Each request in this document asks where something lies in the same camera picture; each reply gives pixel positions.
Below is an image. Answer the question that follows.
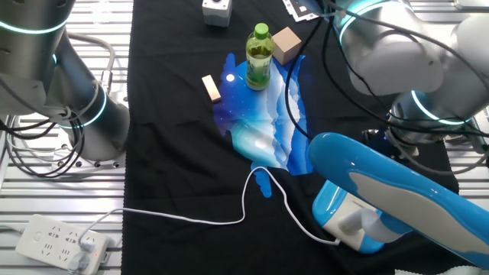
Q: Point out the thick grey robot cable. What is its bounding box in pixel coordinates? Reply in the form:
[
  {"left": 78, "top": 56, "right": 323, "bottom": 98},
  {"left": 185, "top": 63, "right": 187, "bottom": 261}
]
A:
[{"left": 66, "top": 32, "right": 116, "bottom": 96}]

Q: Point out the flat wooden block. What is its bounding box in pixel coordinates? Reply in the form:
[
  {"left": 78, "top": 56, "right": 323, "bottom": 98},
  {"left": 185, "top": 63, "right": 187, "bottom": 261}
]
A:
[{"left": 201, "top": 74, "right": 222, "bottom": 104}]

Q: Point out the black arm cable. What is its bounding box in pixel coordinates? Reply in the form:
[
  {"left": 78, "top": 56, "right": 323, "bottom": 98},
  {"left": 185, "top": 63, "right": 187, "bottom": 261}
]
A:
[{"left": 284, "top": 0, "right": 489, "bottom": 176}]

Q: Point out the black cloth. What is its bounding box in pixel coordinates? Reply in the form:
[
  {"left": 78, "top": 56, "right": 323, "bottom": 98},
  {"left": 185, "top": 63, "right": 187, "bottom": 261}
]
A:
[{"left": 121, "top": 0, "right": 461, "bottom": 275}]

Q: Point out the black white marker board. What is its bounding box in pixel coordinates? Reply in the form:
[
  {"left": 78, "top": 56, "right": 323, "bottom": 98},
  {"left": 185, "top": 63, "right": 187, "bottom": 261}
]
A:
[{"left": 281, "top": 0, "right": 325, "bottom": 22}]

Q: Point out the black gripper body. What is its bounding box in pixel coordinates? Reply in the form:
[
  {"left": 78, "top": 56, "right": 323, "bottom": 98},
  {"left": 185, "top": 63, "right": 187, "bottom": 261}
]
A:
[{"left": 361, "top": 128, "right": 394, "bottom": 157}]

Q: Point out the blue white desk lamp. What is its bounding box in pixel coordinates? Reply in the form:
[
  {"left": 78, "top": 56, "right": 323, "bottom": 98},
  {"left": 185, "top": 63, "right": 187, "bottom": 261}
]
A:
[{"left": 307, "top": 131, "right": 489, "bottom": 269}]

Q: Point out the black base cable bundle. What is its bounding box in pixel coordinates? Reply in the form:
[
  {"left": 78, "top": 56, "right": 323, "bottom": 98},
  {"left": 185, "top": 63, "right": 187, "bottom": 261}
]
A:
[{"left": 0, "top": 110, "right": 87, "bottom": 180}]

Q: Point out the white power strip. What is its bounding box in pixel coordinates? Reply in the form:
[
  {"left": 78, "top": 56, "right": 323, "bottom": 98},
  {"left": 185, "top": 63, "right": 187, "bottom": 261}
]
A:
[{"left": 15, "top": 213, "right": 112, "bottom": 275}]

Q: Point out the white box green button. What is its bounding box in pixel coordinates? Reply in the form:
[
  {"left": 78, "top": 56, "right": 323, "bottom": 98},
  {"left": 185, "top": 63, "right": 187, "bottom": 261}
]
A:
[{"left": 201, "top": 0, "right": 233, "bottom": 28}]

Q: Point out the grey power plug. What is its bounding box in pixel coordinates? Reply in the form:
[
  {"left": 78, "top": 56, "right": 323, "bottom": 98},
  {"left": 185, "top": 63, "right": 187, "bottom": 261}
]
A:
[{"left": 67, "top": 251, "right": 92, "bottom": 275}]

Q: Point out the wooden cube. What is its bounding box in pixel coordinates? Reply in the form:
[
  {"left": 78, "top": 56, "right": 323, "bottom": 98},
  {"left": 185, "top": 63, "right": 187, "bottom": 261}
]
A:
[{"left": 270, "top": 26, "right": 303, "bottom": 66}]

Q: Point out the green tea bottle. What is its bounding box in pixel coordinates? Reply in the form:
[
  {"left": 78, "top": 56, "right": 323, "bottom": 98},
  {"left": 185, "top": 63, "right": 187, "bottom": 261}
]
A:
[{"left": 244, "top": 22, "right": 275, "bottom": 92}]

